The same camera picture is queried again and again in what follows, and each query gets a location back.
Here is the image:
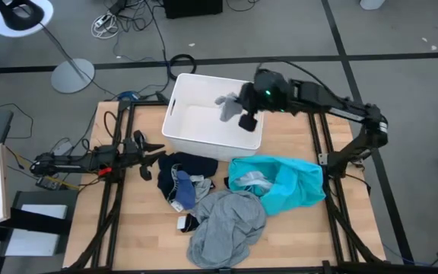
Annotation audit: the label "light grey sock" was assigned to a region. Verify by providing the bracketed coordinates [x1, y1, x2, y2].
[190, 174, 214, 203]

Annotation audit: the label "black and white sock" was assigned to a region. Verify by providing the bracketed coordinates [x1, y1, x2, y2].
[176, 213, 201, 234]

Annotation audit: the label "teal shirt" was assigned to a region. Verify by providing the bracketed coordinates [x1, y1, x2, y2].
[225, 155, 326, 217]

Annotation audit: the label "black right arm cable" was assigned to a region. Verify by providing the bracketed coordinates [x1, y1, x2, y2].
[256, 59, 344, 100]

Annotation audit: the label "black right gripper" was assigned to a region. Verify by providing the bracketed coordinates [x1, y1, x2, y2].
[238, 69, 292, 133]

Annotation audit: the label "floor lamp with round base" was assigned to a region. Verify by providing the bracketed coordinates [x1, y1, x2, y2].
[0, 0, 96, 94]

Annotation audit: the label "black stand with white shelves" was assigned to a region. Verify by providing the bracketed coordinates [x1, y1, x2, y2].
[0, 190, 79, 274]

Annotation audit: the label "black aluminium table frame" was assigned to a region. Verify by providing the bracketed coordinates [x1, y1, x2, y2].
[62, 97, 387, 274]

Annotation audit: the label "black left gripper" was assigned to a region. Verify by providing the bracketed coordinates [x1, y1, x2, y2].
[122, 129, 167, 182]

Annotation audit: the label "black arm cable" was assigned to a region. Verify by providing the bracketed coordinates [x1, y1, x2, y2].
[256, 59, 344, 100]
[103, 110, 120, 141]

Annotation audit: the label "blue sock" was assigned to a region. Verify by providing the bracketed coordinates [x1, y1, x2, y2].
[175, 170, 197, 210]

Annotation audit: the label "white cable bundle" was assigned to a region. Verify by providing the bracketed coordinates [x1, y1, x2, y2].
[90, 13, 119, 40]

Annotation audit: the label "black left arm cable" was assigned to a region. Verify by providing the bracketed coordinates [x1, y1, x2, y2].
[103, 110, 120, 141]

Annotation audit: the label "navy blue garment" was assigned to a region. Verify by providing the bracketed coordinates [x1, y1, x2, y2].
[157, 151, 219, 202]

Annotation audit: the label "black coiled cable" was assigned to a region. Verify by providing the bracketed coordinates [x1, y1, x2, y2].
[168, 53, 198, 81]

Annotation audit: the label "grey shirt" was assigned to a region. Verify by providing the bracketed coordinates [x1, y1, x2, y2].
[186, 189, 268, 269]

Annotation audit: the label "black cable tangle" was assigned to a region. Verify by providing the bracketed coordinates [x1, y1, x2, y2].
[104, 0, 169, 62]

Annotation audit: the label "thin blue floor cable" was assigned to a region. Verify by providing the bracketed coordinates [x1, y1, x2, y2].
[381, 243, 433, 266]

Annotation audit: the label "yellow cable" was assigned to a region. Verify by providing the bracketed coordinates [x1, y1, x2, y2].
[5, 146, 80, 190]

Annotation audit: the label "thin black floor cable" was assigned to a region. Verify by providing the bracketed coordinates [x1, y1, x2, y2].
[0, 103, 34, 140]

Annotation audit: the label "black electronics box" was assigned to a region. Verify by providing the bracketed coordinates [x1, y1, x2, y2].
[35, 176, 68, 192]

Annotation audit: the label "white object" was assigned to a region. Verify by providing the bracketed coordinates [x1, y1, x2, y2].
[359, 0, 386, 11]

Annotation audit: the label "dark grey sock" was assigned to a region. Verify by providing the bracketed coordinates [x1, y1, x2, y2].
[214, 93, 245, 123]

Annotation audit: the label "white plastic bin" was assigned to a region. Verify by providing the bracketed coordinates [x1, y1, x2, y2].
[160, 72, 265, 163]

